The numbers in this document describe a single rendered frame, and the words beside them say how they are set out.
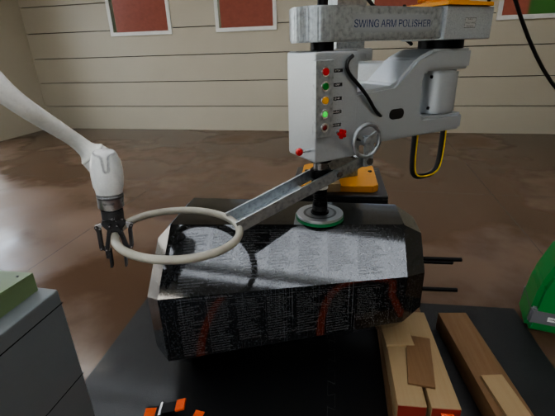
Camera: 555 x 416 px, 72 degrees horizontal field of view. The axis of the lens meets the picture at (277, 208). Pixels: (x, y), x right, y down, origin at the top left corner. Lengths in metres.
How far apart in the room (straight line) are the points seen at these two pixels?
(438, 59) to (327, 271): 1.04
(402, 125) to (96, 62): 8.20
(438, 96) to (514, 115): 6.25
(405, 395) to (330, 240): 0.70
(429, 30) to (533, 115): 6.56
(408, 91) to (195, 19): 6.83
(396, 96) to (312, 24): 0.50
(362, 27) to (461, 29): 0.53
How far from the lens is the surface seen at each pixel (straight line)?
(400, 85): 1.78
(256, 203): 1.66
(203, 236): 1.77
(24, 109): 1.43
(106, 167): 1.42
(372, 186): 2.41
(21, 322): 1.53
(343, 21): 1.56
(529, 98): 8.24
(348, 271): 1.68
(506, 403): 2.09
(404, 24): 1.75
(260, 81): 7.94
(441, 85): 2.00
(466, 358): 2.25
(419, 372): 1.91
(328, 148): 1.57
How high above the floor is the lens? 1.58
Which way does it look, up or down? 23 degrees down
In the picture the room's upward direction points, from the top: 2 degrees counter-clockwise
